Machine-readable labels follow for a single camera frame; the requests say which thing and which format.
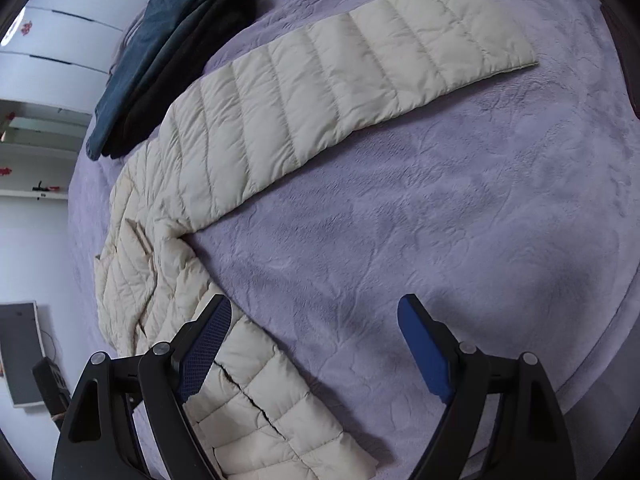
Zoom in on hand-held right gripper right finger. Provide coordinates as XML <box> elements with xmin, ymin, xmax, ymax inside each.
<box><xmin>397</xmin><ymin>294</ymin><xmax>573</xmax><ymax>480</ymax></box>

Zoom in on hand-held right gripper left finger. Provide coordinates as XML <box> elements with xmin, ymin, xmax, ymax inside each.
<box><xmin>52</xmin><ymin>294</ymin><xmax>233</xmax><ymax>480</ymax></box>

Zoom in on cream quilted down jacket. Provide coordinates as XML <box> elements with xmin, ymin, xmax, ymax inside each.
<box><xmin>94</xmin><ymin>0</ymin><xmax>540</xmax><ymax>480</ymax></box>

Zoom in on white-framed flat screen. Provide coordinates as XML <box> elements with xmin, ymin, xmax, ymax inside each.
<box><xmin>0</xmin><ymin>301</ymin><xmax>43</xmax><ymax>408</ymax></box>

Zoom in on purple plush blanket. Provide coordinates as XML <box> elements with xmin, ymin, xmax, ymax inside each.
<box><xmin>67</xmin><ymin>0</ymin><xmax>640</xmax><ymax>480</ymax></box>

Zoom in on dark blue folded jeans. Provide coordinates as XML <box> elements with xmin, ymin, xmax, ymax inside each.
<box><xmin>85</xmin><ymin>0</ymin><xmax>241</xmax><ymax>161</ymax></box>

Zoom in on black folded garment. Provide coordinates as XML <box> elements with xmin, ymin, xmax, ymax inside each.
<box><xmin>102</xmin><ymin>0</ymin><xmax>266</xmax><ymax>158</ymax></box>

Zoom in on white wardrobe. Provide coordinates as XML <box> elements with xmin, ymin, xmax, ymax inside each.
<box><xmin>0</xmin><ymin>2</ymin><xmax>132</xmax><ymax>107</ymax></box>

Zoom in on white wall shelf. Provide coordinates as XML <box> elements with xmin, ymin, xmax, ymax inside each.
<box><xmin>0</xmin><ymin>97</ymin><xmax>96</xmax><ymax>202</ymax></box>

